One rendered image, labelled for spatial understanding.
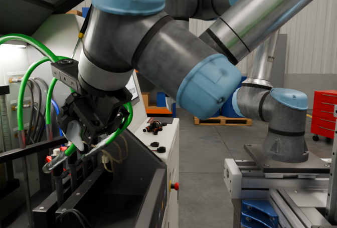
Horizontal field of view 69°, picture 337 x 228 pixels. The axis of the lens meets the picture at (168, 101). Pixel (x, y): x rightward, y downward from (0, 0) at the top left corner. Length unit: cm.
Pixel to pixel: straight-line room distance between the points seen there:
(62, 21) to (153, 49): 85
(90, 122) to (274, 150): 68
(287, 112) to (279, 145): 11
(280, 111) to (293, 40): 692
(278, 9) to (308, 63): 757
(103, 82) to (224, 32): 19
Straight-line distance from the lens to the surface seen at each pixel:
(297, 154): 92
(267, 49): 100
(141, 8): 27
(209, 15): 75
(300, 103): 90
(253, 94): 96
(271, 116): 92
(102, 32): 30
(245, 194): 93
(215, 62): 27
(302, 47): 787
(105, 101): 37
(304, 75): 792
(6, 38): 69
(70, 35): 107
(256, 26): 39
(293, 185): 97
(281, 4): 40
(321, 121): 478
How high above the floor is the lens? 137
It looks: 10 degrees down
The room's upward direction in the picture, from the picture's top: straight up
